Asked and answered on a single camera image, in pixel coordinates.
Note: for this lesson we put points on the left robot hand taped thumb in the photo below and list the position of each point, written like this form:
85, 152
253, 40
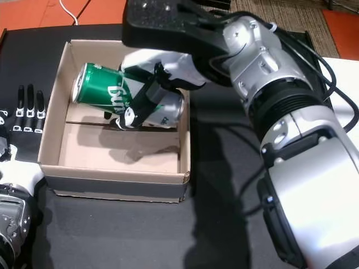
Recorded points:
19, 171

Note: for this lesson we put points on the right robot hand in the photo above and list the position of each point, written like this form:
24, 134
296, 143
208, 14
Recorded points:
174, 70

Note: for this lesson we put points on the green soda can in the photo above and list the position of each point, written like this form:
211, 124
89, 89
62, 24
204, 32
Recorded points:
95, 87

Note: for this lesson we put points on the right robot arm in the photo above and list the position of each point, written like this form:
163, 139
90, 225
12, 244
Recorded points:
308, 140

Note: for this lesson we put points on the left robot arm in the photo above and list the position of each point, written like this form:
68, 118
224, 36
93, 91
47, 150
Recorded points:
14, 218

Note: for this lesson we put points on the open cardboard box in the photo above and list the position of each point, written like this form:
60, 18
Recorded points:
112, 187

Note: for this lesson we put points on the beige woven carpet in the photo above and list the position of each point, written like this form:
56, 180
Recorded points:
294, 16

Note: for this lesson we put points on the dark tripod pole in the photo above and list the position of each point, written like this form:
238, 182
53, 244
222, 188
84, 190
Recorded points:
330, 4

